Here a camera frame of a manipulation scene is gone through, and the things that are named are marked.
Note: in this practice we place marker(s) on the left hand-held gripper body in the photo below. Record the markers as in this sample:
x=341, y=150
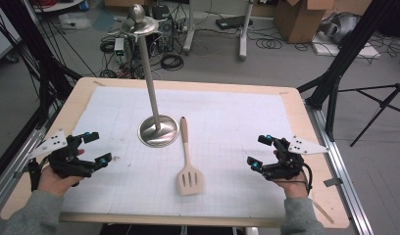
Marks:
x=54, y=144

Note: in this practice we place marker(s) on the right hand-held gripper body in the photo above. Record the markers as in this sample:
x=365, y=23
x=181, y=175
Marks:
x=288, y=164

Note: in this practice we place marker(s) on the metal utensil stand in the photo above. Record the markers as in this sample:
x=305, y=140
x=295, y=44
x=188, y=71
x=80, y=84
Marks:
x=159, y=132

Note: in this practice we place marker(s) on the wooden slotted spatula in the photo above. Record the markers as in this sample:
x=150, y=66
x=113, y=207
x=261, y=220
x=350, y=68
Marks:
x=190, y=181

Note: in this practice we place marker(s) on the person's right hand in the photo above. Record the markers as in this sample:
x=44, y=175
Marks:
x=295, y=188

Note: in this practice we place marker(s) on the person's left hand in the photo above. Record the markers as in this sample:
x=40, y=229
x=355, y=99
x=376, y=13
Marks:
x=54, y=184

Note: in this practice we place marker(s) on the white grid mat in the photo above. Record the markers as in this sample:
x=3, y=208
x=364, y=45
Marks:
x=221, y=130

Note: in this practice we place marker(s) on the thin wooden stick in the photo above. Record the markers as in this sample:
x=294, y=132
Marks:
x=324, y=212

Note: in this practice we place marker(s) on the black metal stand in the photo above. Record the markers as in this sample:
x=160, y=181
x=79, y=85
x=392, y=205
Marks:
x=47, y=75
x=345, y=55

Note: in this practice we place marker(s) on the white power box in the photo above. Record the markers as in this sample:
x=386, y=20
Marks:
x=119, y=46

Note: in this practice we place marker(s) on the white table leg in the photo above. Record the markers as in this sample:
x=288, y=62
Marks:
x=189, y=32
x=244, y=36

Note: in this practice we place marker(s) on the black tripod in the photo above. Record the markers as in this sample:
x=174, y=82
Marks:
x=381, y=104

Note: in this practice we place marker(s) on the white cabinet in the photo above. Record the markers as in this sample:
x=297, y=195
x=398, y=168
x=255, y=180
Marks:
x=2, y=36

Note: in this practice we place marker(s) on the flat black device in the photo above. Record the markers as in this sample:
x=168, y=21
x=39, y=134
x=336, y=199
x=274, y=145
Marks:
x=232, y=22

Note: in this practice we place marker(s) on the cardboard box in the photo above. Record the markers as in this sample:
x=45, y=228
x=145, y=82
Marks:
x=299, y=19

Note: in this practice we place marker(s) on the white foam board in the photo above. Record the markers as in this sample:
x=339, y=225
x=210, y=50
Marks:
x=361, y=50

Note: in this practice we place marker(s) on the black computer case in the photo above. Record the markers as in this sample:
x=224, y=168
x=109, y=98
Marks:
x=163, y=26

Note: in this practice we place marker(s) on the grey vacuum cleaner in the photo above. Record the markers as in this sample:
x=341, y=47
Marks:
x=340, y=27

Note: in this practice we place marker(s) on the round white table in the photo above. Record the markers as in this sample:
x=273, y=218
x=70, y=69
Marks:
x=57, y=6

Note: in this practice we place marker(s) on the aluminium frame rail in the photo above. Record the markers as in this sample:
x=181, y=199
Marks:
x=338, y=163
x=15, y=163

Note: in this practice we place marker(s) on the grey metal bracket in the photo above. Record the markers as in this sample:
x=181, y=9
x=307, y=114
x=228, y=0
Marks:
x=332, y=182

